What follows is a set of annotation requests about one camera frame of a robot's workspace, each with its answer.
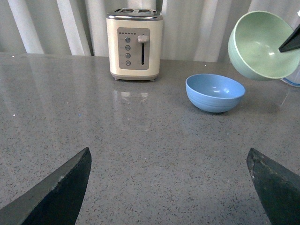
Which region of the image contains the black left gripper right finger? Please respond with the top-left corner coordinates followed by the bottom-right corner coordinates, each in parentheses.
top-left (247, 148), bottom-right (300, 225)

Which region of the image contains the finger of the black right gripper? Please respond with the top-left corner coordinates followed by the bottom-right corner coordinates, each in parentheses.
top-left (279, 29), bottom-right (300, 53)

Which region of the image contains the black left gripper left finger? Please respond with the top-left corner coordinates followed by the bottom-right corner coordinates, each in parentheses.
top-left (0, 147), bottom-right (91, 225)

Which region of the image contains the light green bowl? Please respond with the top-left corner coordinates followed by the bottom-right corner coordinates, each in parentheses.
top-left (228, 11), bottom-right (300, 81)

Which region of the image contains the light blue bowl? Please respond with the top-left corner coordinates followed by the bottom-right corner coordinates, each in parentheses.
top-left (185, 74), bottom-right (246, 113)

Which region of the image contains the clear plastic food container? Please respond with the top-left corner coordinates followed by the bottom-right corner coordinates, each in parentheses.
top-left (281, 69), bottom-right (300, 87)

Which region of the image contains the white curtain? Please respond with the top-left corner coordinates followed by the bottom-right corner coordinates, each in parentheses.
top-left (0, 0), bottom-right (300, 62)

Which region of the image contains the cream toaster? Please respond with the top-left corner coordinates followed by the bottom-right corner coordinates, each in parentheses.
top-left (106, 8), bottom-right (163, 81)

